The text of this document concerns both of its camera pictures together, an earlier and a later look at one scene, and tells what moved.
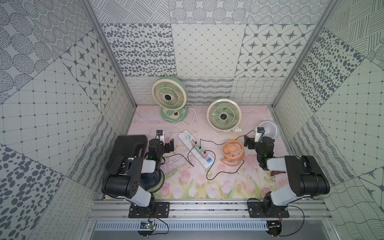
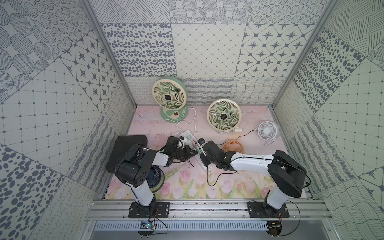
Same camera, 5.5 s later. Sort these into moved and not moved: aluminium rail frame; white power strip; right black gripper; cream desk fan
Moved: right black gripper
Not moved: aluminium rail frame; cream desk fan; white power strip
